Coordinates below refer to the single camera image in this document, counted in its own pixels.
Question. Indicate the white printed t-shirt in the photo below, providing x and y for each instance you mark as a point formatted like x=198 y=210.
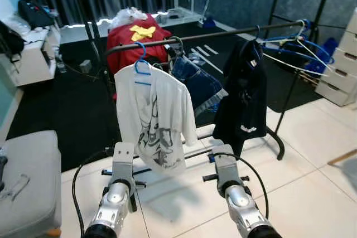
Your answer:
x=162 y=98

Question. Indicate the blue plastic hanger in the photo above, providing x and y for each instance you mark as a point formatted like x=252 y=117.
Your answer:
x=143 y=62
x=329 y=48

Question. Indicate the white drawer cabinet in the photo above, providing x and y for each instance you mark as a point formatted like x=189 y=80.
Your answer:
x=340 y=76

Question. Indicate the brown wooden stick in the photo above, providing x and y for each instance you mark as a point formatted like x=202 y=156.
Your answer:
x=343 y=157

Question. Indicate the black polo shirt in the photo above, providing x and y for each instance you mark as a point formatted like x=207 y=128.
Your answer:
x=242 y=93

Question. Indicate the black metal clothes rack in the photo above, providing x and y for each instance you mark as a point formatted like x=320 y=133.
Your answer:
x=212 y=35

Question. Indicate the blue denim shorts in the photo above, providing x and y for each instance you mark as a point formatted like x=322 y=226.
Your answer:
x=195 y=82

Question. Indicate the blue mop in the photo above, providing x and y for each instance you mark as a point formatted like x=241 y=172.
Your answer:
x=208 y=22

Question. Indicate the flat grey device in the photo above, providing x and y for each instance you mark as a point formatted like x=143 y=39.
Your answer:
x=177 y=15

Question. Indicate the yellow cloth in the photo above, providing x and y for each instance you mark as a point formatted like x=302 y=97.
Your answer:
x=142 y=32

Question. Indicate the red cloth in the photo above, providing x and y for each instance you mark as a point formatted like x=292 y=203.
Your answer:
x=125 y=40

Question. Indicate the clear plastic bag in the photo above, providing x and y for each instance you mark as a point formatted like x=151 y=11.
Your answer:
x=131 y=16

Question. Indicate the small grey box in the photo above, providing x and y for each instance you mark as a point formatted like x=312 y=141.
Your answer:
x=86 y=66

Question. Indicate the white shelf unit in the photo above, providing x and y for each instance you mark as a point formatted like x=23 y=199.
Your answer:
x=33 y=59

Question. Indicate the grey upholstered ottoman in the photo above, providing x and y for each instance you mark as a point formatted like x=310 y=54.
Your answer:
x=33 y=182

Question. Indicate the black bag with red marks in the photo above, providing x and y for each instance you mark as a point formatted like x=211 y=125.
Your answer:
x=33 y=14

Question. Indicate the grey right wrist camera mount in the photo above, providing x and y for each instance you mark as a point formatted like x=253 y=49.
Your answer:
x=225 y=165

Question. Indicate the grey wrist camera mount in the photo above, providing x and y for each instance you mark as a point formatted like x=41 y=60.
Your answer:
x=122 y=160
x=225 y=165

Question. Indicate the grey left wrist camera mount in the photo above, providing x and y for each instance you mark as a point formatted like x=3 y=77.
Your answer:
x=122 y=160

